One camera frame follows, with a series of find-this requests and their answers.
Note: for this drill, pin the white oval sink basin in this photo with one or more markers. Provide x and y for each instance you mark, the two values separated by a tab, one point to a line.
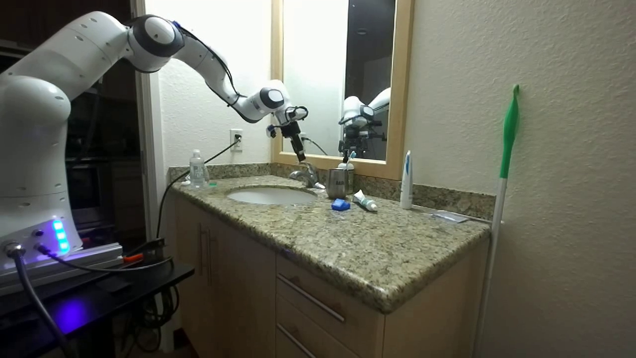
271	195

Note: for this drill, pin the clear plastic bottle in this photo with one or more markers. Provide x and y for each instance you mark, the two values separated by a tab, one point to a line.
197	169

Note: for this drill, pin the wooden vanity cabinet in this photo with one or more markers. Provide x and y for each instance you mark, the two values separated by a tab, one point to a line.
315	282

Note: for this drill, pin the white electric toothbrush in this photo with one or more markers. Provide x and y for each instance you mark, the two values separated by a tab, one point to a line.
406	181

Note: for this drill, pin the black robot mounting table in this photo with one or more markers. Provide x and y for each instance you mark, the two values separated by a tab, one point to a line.
82	308

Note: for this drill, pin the blue lid small jar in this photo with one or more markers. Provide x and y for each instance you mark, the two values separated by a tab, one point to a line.
341	205

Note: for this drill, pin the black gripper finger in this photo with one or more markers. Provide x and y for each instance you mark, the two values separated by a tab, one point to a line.
301	155

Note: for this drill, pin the white wall outlet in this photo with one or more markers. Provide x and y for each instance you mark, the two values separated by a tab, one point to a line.
237	139

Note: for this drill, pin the chrome sink faucet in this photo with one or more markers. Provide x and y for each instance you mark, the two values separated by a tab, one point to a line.
309	177

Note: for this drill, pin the wood framed mirror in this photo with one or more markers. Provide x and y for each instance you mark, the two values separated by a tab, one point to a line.
347	61

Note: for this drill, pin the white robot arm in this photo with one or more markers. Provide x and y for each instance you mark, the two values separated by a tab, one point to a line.
38	91

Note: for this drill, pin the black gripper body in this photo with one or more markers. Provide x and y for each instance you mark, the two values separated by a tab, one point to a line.
289	123

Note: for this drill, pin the orange black clamp front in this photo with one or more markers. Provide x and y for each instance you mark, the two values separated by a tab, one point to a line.
146	252

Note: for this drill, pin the white toothpaste tube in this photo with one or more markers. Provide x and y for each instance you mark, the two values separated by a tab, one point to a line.
364	201

